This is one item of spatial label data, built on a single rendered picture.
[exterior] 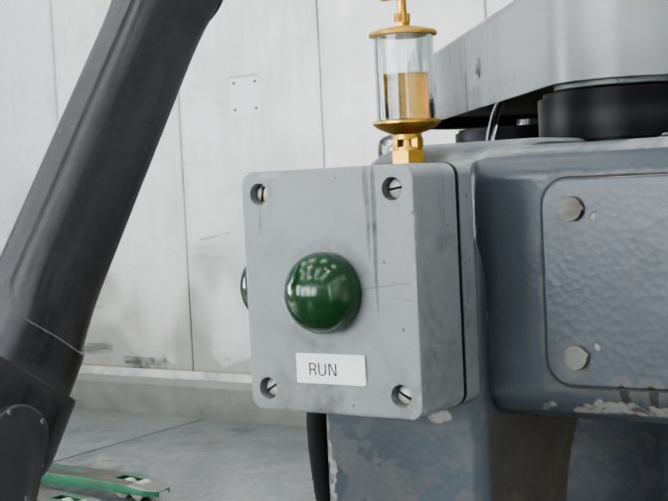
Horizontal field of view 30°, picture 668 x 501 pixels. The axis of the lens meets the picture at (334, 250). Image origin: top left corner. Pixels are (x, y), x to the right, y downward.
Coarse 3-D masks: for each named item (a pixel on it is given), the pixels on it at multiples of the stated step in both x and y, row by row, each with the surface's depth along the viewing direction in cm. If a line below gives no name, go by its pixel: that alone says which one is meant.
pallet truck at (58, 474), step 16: (48, 480) 564; (64, 480) 558; (80, 480) 553; (96, 480) 547; (112, 480) 543; (128, 480) 543; (144, 480) 543; (160, 480) 546; (48, 496) 519; (64, 496) 527; (80, 496) 518; (128, 496) 545; (144, 496) 533
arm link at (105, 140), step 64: (128, 0) 81; (192, 0) 82; (128, 64) 78; (64, 128) 77; (128, 128) 77; (64, 192) 73; (128, 192) 77; (0, 256) 74; (64, 256) 72; (0, 320) 69; (64, 320) 71; (0, 384) 67; (64, 384) 70
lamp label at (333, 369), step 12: (300, 360) 46; (312, 360) 46; (324, 360) 45; (336, 360) 45; (348, 360) 45; (360, 360) 45; (300, 372) 46; (312, 372) 46; (324, 372) 45; (336, 372) 45; (348, 372) 45; (360, 372) 45; (336, 384) 45; (348, 384) 45; (360, 384) 45
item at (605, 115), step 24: (552, 96) 58; (576, 96) 57; (600, 96) 56; (624, 96) 55; (648, 96) 55; (552, 120) 58; (576, 120) 57; (600, 120) 56; (624, 120) 55; (648, 120) 55
